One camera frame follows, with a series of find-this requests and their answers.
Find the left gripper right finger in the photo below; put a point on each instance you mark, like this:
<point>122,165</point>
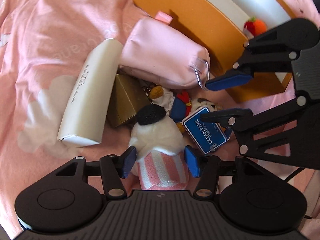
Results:
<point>195,161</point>

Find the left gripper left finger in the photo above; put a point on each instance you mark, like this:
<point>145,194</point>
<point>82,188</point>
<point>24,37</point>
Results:
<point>127,161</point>

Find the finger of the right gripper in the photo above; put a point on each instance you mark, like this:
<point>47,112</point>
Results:
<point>231,78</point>
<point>237,119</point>

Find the blue Ocean Park card deck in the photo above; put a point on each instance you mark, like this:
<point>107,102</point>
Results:
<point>207,136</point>

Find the white panda plush toy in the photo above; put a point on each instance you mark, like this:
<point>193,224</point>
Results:
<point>160,147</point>

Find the sailor duck plush keychain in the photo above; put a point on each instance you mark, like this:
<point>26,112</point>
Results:
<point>179,106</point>

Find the orange crochet fruit toy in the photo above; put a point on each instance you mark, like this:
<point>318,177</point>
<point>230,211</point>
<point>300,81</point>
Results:
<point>255,26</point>

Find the long white box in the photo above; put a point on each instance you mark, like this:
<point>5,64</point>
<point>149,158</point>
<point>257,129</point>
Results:
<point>85,114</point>

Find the gold cardboard box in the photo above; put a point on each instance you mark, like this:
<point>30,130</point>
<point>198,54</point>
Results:
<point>126,100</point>

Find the orange white storage box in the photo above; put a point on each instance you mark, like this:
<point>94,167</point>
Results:
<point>203,23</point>

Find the pink fabric pouch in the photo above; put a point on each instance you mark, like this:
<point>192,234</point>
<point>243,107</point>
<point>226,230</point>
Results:
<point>158,53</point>

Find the small pink box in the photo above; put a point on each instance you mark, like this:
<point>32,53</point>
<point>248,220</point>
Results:
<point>163,17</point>

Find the pink bed duvet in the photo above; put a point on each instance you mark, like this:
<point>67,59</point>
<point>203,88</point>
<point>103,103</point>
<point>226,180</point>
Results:
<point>53,191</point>

